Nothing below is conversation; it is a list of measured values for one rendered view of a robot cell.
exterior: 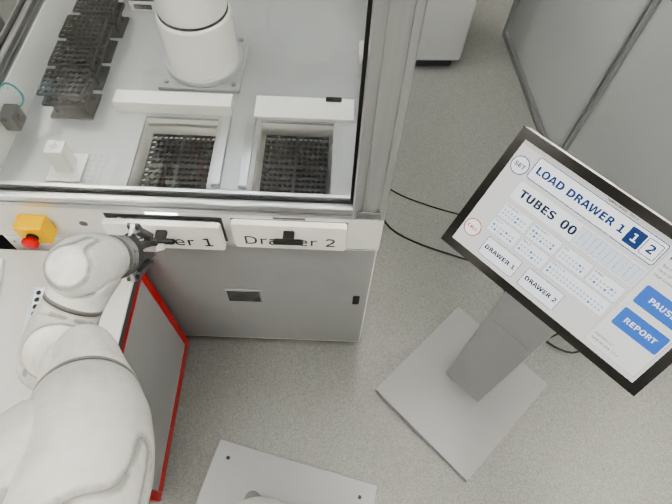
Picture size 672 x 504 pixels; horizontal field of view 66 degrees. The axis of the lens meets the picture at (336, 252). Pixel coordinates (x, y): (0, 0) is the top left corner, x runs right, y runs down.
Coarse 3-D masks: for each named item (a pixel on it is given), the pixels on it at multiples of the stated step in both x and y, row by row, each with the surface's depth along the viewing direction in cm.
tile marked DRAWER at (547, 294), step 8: (528, 272) 113; (536, 272) 112; (520, 280) 114; (528, 280) 113; (536, 280) 112; (544, 280) 111; (528, 288) 113; (536, 288) 112; (544, 288) 112; (552, 288) 111; (536, 296) 113; (544, 296) 112; (552, 296) 111; (560, 296) 110; (544, 304) 112; (552, 304) 111
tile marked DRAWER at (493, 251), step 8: (488, 240) 117; (480, 248) 118; (488, 248) 117; (496, 248) 116; (504, 248) 115; (488, 256) 117; (496, 256) 116; (504, 256) 115; (512, 256) 114; (496, 264) 116; (504, 264) 115; (512, 264) 115; (520, 264) 114; (504, 272) 116; (512, 272) 115
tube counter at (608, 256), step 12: (564, 228) 108; (576, 228) 107; (588, 228) 105; (576, 240) 107; (588, 240) 106; (600, 240) 104; (588, 252) 106; (600, 252) 105; (612, 252) 104; (600, 264) 105; (612, 264) 104; (624, 264) 103; (636, 264) 102; (624, 276) 103; (636, 276) 102
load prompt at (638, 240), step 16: (544, 160) 108; (528, 176) 110; (544, 176) 108; (560, 176) 107; (560, 192) 107; (576, 192) 106; (592, 192) 104; (576, 208) 106; (592, 208) 104; (608, 208) 103; (592, 224) 105; (608, 224) 103; (624, 224) 102; (624, 240) 102; (640, 240) 101; (656, 240) 99; (640, 256) 101; (656, 256) 100
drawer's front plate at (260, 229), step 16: (240, 224) 127; (256, 224) 127; (272, 224) 127; (288, 224) 127; (304, 224) 128; (320, 224) 128; (336, 224) 128; (240, 240) 134; (272, 240) 133; (320, 240) 132; (336, 240) 132
